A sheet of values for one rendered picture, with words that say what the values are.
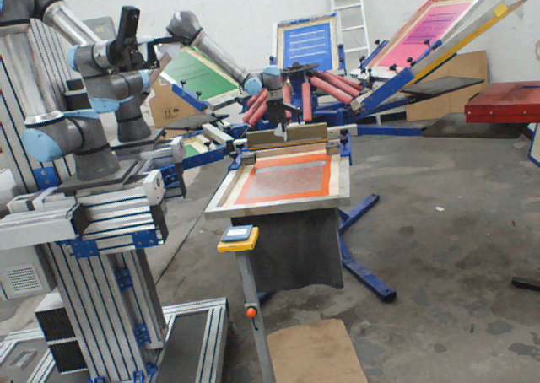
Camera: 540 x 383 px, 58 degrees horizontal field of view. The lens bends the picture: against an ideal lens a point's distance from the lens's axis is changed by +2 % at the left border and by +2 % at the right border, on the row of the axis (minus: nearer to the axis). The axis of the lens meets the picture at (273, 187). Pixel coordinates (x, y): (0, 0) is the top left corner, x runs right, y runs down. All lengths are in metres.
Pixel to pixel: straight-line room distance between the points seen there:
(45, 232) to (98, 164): 0.28
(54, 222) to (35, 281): 0.53
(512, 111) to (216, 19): 4.79
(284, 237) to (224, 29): 4.85
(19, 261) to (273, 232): 1.03
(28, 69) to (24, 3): 0.18
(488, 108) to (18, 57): 1.92
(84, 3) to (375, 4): 3.77
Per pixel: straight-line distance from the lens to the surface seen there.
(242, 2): 6.53
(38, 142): 1.65
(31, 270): 2.21
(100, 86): 1.46
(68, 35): 1.66
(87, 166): 1.77
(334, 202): 1.84
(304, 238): 2.02
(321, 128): 2.34
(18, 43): 1.65
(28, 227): 1.79
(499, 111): 2.46
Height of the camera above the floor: 1.71
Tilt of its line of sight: 21 degrees down
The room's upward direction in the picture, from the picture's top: 11 degrees counter-clockwise
